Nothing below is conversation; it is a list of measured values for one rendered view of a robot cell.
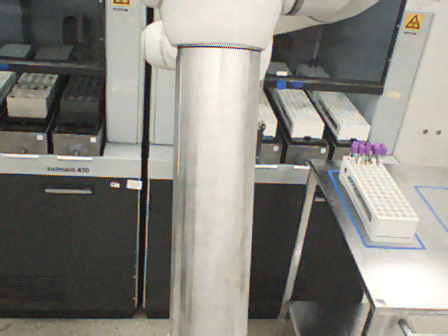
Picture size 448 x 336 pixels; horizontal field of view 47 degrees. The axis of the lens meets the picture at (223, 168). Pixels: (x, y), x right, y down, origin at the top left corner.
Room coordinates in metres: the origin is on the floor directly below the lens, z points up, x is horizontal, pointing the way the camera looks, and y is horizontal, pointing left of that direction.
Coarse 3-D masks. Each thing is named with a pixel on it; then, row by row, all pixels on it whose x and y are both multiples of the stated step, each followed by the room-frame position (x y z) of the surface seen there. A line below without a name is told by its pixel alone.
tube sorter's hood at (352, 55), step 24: (384, 0) 1.56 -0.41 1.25; (336, 24) 1.54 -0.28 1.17; (360, 24) 1.55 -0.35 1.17; (384, 24) 1.56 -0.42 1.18; (288, 48) 1.52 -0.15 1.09; (312, 48) 1.53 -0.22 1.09; (336, 48) 1.54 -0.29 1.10; (360, 48) 1.55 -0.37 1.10; (384, 48) 1.56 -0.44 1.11; (288, 72) 1.52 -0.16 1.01; (312, 72) 1.53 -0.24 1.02; (336, 72) 1.54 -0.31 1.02; (360, 72) 1.56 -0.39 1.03; (384, 72) 1.56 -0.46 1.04
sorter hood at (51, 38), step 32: (0, 0) 1.39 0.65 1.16; (32, 0) 1.40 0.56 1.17; (64, 0) 1.42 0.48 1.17; (96, 0) 1.43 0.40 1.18; (0, 32) 1.39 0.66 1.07; (32, 32) 1.40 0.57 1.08; (64, 32) 1.42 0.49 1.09; (96, 32) 1.43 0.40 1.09; (32, 64) 1.39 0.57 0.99; (64, 64) 1.41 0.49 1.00; (96, 64) 1.43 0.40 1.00
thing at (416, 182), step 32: (320, 160) 1.34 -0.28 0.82; (416, 192) 1.22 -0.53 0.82; (352, 224) 1.03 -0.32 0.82; (352, 256) 0.91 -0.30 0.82; (384, 256) 0.92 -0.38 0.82; (416, 256) 0.93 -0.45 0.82; (288, 288) 1.32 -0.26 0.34; (384, 288) 0.81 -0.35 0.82; (416, 288) 0.82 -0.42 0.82; (320, 320) 1.25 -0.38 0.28; (352, 320) 1.27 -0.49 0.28; (384, 320) 1.29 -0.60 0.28
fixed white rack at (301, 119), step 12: (276, 96) 1.76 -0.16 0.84; (288, 96) 1.72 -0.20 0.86; (300, 96) 1.73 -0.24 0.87; (288, 108) 1.60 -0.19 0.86; (300, 108) 1.62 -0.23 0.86; (312, 108) 1.63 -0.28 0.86; (288, 120) 1.64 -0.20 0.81; (300, 120) 1.51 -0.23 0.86; (312, 120) 1.53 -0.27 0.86; (300, 132) 1.49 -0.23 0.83; (312, 132) 1.49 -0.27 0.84
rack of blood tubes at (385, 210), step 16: (352, 176) 1.17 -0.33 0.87; (368, 176) 1.16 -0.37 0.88; (384, 176) 1.18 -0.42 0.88; (352, 192) 1.14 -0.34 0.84; (368, 192) 1.09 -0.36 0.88; (384, 192) 1.09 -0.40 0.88; (400, 192) 1.10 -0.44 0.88; (368, 208) 1.03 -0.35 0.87; (384, 208) 1.02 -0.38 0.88; (400, 208) 1.03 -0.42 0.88; (368, 224) 1.00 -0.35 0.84; (384, 224) 0.97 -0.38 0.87; (400, 224) 0.98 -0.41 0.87; (416, 224) 0.98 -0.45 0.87; (384, 240) 0.97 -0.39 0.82; (400, 240) 0.98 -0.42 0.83
